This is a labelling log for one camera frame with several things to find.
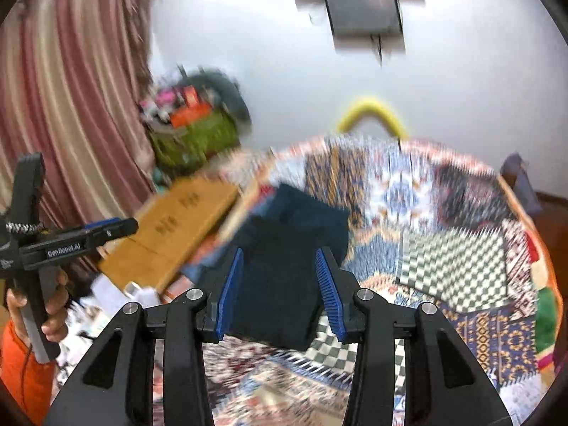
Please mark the small orange box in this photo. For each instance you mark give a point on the small orange box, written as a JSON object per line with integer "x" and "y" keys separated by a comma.
{"x": 188, "y": 116}

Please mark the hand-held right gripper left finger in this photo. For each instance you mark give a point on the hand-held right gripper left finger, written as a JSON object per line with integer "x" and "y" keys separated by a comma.
{"x": 228, "y": 293}

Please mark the grey wall air conditioner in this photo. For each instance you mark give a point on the grey wall air conditioner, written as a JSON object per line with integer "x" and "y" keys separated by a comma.
{"x": 355, "y": 9}

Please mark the purple grey cloth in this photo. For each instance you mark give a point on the purple grey cloth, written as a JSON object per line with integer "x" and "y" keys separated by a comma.
{"x": 519, "y": 186}

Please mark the brown cardboard box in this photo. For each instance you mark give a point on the brown cardboard box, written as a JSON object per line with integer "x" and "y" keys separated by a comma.
{"x": 177, "y": 222}

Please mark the blue denim garment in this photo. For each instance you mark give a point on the blue denim garment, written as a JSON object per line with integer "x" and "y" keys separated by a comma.
{"x": 266, "y": 206}

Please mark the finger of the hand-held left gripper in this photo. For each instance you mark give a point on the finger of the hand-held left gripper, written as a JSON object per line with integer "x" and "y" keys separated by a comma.
{"x": 120, "y": 227}

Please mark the small white device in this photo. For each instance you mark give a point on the small white device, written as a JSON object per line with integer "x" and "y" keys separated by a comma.
{"x": 132, "y": 290}

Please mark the dark teal pants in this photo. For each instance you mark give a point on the dark teal pants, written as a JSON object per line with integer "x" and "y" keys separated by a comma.
{"x": 284, "y": 275}

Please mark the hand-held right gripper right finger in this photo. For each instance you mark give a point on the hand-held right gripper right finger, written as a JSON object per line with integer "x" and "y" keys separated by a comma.
{"x": 330, "y": 293}

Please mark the light wooden slat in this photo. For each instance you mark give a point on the light wooden slat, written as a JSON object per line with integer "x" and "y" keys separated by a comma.
{"x": 239, "y": 213}

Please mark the dark round bag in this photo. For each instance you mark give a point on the dark round bag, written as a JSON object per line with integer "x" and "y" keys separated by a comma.
{"x": 230, "y": 93}

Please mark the colourful patchwork blanket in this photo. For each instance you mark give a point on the colourful patchwork blanket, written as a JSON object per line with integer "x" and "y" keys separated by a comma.
{"x": 443, "y": 213}

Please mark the person's left hand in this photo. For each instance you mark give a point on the person's left hand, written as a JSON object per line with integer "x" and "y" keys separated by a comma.
{"x": 60, "y": 306}

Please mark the green bag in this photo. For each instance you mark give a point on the green bag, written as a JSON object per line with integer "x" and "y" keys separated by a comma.
{"x": 191, "y": 142}

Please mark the brown wooden furniture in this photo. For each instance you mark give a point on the brown wooden furniture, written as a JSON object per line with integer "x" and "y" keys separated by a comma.
{"x": 552, "y": 211}

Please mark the pink striped curtain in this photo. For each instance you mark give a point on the pink striped curtain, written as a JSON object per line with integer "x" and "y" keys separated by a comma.
{"x": 66, "y": 97}

